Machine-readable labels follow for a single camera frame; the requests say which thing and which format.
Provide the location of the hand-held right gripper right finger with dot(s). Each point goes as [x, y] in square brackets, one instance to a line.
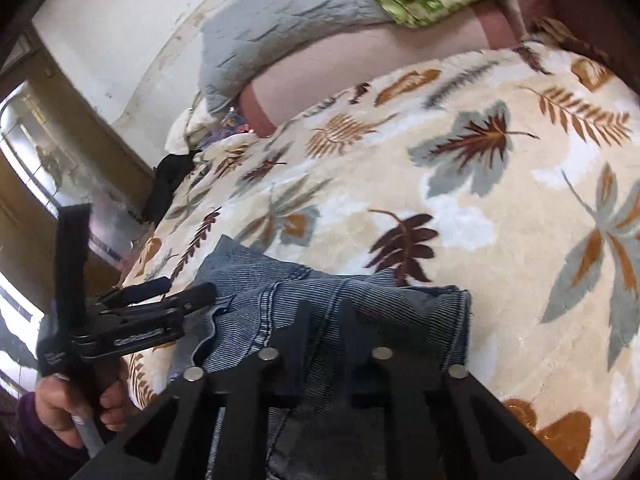
[357, 355]

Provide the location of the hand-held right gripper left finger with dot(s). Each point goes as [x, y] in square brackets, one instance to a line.
[295, 350]

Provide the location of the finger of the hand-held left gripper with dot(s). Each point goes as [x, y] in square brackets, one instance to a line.
[142, 290]
[192, 297]

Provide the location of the blue denim pants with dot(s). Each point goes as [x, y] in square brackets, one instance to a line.
[260, 300]

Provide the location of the person's left hand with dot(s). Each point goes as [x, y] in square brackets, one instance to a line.
[55, 410]

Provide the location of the black cloth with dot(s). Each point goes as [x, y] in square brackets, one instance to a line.
[167, 185]

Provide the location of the white cloth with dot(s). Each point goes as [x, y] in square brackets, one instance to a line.
[185, 132]

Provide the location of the colourful printed cloth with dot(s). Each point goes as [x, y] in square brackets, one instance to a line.
[227, 125]

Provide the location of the wooden cabinet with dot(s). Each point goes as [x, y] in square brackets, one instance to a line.
[45, 125]

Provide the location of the cream leaf-print blanket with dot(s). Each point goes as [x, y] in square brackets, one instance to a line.
[500, 210]

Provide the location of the pink bolster pillow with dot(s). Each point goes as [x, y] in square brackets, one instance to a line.
[350, 65]

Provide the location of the grey quilt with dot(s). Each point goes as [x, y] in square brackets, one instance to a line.
[280, 30]

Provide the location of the dark wooden headboard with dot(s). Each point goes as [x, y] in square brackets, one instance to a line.
[590, 5]

